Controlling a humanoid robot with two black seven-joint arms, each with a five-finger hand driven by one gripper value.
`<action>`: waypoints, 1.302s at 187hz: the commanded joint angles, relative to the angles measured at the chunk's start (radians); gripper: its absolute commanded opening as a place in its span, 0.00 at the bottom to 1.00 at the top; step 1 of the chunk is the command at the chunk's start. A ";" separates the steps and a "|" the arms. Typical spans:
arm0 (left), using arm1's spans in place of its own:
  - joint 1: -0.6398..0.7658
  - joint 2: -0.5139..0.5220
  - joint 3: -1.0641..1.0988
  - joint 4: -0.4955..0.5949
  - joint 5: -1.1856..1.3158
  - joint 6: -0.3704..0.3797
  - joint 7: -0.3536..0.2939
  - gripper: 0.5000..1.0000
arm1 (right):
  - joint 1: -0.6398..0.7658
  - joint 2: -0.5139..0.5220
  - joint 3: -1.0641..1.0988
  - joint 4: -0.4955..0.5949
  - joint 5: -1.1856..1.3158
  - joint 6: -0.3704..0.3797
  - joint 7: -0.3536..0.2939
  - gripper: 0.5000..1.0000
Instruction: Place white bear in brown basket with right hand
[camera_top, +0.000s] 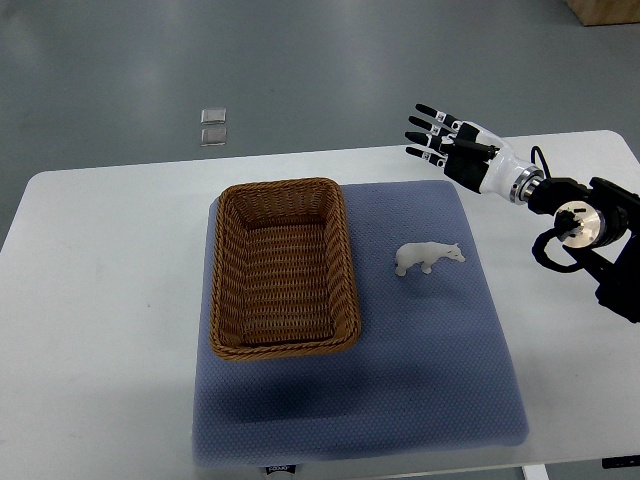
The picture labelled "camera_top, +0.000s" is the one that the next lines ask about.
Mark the wooden box corner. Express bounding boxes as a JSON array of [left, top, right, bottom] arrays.
[[566, 0, 639, 27]]

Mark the metal floor plate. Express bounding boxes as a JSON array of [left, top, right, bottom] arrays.
[[201, 107, 227, 125], [200, 126, 227, 147]]

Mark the black table control panel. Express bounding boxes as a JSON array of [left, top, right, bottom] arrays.
[[601, 457, 639, 470]]

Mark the black cable loop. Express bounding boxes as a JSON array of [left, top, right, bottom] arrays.
[[529, 145, 554, 180]]

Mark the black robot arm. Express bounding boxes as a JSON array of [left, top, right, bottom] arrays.
[[526, 177, 639, 323]]

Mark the blue grey cushion mat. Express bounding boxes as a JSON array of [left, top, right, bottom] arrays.
[[192, 180, 529, 468]]

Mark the upper metal floor plate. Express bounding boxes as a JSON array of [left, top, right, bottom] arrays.
[[201, 107, 227, 125]]

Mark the white bear figurine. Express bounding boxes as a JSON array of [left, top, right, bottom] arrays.
[[395, 242, 466, 277]]

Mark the brown wicker basket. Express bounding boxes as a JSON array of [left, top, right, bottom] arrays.
[[209, 178, 361, 361]]

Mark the lower metal floor plate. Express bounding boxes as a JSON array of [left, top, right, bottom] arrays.
[[200, 126, 227, 147]]

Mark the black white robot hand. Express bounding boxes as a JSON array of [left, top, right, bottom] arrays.
[[405, 103, 549, 205]]

